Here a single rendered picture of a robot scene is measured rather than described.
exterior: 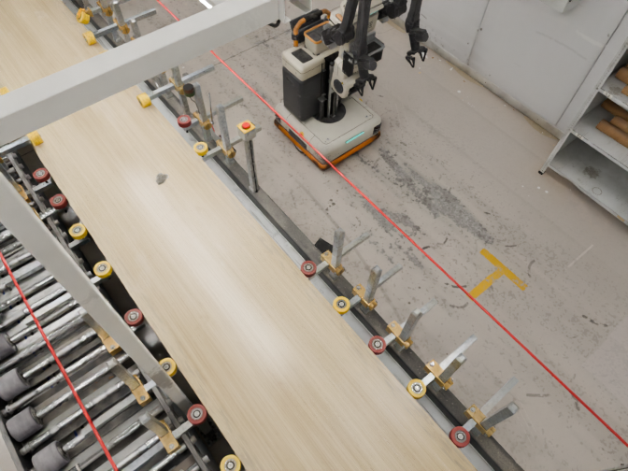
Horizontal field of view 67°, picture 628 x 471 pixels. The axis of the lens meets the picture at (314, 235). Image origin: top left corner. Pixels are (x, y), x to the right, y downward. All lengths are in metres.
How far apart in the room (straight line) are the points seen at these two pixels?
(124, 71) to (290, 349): 1.57
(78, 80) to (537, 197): 3.68
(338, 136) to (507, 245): 1.50
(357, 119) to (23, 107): 3.22
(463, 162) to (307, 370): 2.53
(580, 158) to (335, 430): 3.09
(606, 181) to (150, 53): 3.84
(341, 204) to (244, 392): 1.95
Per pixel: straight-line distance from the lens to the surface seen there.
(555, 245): 3.96
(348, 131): 3.81
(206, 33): 0.96
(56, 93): 0.89
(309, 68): 3.53
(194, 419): 2.17
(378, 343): 2.23
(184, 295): 2.37
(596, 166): 4.41
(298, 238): 2.69
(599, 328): 3.77
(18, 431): 2.48
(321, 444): 2.12
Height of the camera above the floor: 2.99
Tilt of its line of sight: 58 degrees down
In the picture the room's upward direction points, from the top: 3 degrees clockwise
